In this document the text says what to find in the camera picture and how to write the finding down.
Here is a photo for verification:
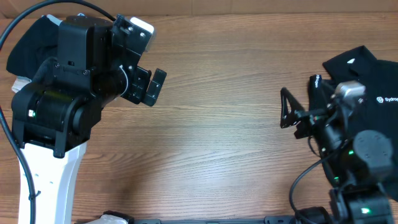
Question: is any black t-shirt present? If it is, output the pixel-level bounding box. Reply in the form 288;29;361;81
6;14;62;79

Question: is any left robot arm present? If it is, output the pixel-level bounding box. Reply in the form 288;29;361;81
11;15;167;223

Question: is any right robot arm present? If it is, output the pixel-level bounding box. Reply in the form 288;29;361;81
280;87;394;223

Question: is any black polo shirt with logo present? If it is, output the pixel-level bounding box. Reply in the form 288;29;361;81
308;45;397;201

